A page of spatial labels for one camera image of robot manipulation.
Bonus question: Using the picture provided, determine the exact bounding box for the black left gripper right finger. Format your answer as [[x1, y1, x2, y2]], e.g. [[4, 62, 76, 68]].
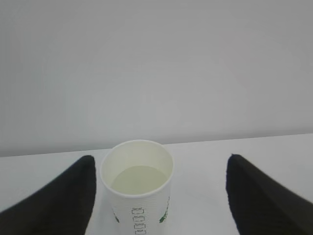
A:
[[225, 154, 313, 235]]

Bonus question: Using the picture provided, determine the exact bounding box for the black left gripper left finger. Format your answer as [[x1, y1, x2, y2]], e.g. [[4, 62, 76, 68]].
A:
[[0, 155, 96, 235]]

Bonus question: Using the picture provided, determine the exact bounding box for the white paper cup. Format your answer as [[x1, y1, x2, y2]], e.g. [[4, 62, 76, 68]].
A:
[[100, 140, 174, 235]]

